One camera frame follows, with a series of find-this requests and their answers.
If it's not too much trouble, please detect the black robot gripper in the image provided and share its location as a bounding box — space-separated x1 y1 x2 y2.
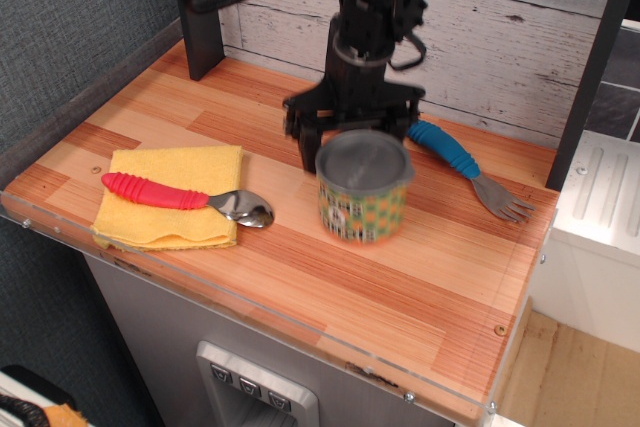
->
283 15 425 173

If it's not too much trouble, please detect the peas and carrots toy can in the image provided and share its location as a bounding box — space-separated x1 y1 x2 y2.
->
315 130 415 244

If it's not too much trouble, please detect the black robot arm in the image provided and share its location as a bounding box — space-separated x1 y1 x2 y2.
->
283 0 427 172

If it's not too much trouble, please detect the clear acrylic edge guard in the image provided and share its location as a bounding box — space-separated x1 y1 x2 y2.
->
0 190 497 422

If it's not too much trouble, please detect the folded yellow cloth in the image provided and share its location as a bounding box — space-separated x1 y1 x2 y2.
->
91 146 243 250

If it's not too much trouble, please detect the white toy sink unit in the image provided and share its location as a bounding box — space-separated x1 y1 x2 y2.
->
529 131 639 351

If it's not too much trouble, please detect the grey toy fridge cabinet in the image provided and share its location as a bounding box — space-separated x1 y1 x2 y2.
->
86 257 451 426

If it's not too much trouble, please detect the silver dispenser button panel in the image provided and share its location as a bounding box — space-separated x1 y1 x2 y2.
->
196 341 320 426

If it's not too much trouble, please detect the orange sponge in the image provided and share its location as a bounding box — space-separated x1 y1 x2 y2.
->
43 404 90 427

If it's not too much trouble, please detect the blue handled metal fork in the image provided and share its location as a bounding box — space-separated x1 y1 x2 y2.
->
407 120 535 222

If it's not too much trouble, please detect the red handled metal spoon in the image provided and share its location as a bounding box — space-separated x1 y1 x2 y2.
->
101 172 275 228

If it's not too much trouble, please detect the dark right shelf post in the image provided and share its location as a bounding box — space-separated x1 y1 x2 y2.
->
545 0 630 192

